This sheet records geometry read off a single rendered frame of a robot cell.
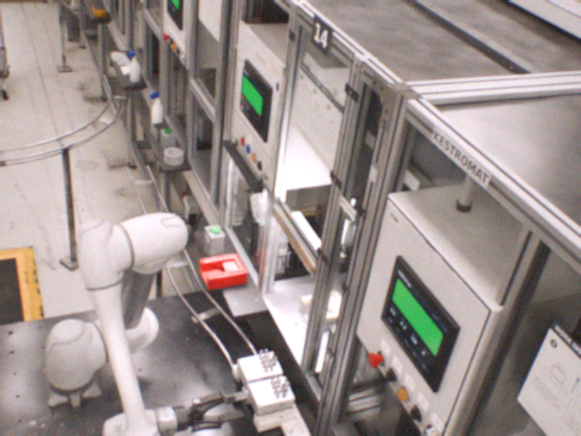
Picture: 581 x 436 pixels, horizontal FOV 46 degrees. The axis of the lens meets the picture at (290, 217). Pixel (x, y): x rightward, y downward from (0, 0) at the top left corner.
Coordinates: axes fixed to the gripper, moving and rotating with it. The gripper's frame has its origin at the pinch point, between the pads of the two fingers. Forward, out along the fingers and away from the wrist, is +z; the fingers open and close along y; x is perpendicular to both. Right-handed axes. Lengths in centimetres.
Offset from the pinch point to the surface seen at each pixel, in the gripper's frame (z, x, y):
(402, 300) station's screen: 23, -37, 72
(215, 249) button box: 13, 72, 7
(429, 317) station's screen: 23, -47, 76
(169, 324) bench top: -7, 64, -22
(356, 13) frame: 44, 46, 111
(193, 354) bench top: -2, 46, -22
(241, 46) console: 22, 87, 85
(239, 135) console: 23, 82, 52
